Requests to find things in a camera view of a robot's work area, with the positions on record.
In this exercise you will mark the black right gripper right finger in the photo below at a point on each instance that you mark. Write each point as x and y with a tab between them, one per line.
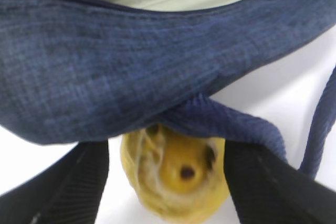
266	189

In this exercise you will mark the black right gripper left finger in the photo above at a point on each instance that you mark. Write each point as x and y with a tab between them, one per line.
69	191

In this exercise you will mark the yellow toy bell pepper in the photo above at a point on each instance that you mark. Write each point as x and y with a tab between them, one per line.
177	177

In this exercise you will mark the dark blue insulated lunch bag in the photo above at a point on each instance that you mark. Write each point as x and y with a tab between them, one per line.
88	70

